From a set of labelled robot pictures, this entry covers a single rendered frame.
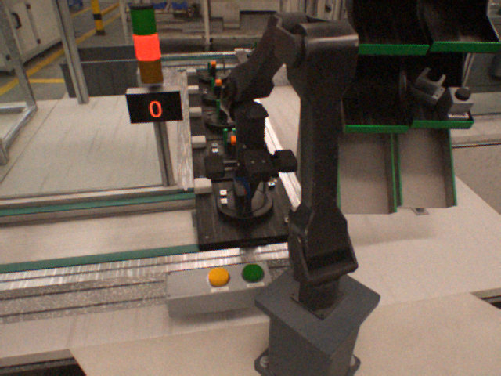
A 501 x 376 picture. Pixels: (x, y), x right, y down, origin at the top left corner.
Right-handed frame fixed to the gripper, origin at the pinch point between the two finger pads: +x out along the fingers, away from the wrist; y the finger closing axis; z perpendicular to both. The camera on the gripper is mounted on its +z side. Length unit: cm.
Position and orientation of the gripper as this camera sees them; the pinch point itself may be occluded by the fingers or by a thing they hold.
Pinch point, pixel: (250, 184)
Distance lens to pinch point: 79.8
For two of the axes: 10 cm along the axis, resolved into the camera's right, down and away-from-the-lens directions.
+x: 0.0, 8.3, 5.6
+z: 1.6, 5.5, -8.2
